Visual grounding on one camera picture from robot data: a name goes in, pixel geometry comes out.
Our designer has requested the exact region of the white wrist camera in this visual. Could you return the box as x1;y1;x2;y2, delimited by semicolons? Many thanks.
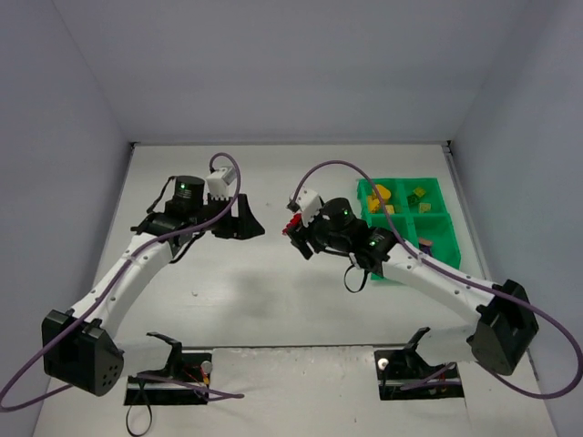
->
286;186;324;228
205;166;240;201

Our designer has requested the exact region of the red scalloped lego brick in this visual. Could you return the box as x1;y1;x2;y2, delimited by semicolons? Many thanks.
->
281;213;302;235

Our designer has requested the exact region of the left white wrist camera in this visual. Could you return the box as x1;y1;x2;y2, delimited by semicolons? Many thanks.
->
205;166;240;201

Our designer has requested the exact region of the green compartment tray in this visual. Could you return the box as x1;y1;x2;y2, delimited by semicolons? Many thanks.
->
374;178;461;269

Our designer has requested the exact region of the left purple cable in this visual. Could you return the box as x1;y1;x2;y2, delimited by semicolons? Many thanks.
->
0;152;246;411

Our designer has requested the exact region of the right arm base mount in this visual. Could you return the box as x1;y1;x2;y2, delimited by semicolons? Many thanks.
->
373;328;465;401

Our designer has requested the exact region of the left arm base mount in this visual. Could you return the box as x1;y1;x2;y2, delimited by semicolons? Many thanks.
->
124;331;212;407

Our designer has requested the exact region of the orange yellow curved lego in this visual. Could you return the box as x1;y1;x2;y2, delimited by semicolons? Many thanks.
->
372;184;392;203

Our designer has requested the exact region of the dark green curved lego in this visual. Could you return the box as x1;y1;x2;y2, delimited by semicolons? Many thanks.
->
407;194;421;206

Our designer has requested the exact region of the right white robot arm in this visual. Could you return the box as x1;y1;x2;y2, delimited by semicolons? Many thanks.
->
283;191;538;376

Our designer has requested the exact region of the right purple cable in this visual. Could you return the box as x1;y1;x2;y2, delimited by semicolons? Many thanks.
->
289;159;583;401

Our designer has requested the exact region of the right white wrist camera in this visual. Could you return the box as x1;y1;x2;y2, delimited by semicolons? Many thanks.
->
286;186;324;228

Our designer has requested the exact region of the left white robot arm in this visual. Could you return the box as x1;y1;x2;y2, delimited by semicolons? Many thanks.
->
41;174;265;396

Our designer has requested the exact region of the purple cable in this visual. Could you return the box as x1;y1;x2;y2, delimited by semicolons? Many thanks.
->
289;159;583;401
0;152;246;411

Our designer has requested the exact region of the yellow curved lego brick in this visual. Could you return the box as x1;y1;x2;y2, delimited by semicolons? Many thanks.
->
367;196;383;214

